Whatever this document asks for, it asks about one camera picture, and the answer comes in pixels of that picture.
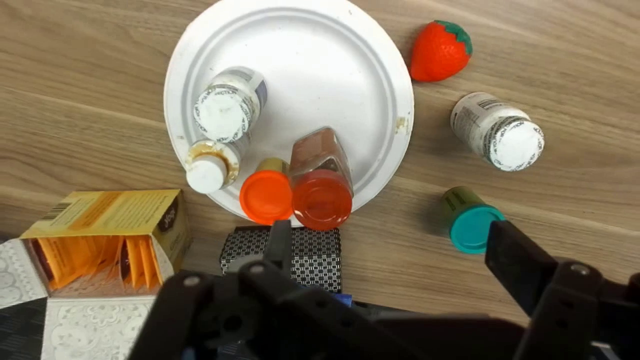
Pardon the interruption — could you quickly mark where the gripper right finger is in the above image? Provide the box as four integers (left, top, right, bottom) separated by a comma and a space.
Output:
485, 220, 640, 360

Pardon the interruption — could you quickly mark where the small stained white-capped bottle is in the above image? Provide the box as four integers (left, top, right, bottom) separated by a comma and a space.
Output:
185, 135, 251, 195

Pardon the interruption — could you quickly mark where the teal-capped green bottle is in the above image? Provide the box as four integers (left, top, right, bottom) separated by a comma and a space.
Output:
440, 186, 506, 255

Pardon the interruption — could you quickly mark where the orange-capped yellow bottle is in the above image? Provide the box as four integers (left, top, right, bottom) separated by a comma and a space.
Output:
239, 158, 294, 226

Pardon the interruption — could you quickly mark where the row of orange tea packets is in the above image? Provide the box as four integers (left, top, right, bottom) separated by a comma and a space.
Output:
31, 235, 163, 292

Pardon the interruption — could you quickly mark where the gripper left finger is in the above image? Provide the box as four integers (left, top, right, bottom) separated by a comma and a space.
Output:
127, 219, 386, 360

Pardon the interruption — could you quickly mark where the open yellow tea box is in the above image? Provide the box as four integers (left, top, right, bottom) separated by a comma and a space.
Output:
0, 189, 193, 360

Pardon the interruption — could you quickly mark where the white paper plate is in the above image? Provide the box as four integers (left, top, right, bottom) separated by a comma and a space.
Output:
164, 0, 415, 228

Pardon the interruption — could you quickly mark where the black white patterned box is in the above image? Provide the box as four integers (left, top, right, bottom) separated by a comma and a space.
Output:
219, 225, 343, 294

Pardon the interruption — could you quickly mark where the red toy strawberry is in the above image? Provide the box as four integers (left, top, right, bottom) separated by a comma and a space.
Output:
409, 20, 473, 83

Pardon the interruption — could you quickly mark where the white-capped white pill bottle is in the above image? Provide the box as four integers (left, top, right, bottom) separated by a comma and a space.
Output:
450, 92, 545, 172
193, 66, 268, 143

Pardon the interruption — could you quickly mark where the red-capped clear spice bottle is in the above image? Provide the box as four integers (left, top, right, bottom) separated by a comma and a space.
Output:
289, 127, 354, 231

